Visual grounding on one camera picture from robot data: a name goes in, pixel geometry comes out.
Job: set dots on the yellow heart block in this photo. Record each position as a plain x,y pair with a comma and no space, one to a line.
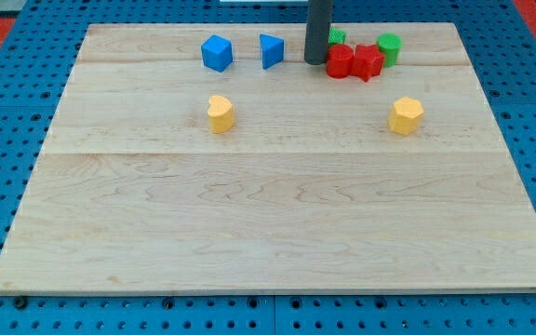
221,115

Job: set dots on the blue triangular prism block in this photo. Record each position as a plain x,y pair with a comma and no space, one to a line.
272,50

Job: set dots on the green textured block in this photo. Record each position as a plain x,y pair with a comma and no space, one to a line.
336,36

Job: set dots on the blue cube block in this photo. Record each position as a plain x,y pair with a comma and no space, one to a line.
217,53

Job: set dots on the green cylinder block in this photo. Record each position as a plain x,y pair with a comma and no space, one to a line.
389,44

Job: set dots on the red star block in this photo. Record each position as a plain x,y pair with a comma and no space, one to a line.
367,62

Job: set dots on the red cylinder block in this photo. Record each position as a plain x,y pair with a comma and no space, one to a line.
340,60

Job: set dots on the light wooden board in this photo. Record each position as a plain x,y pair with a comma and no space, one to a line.
309,192

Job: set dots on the yellow hexagon block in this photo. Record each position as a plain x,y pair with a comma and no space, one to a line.
405,116

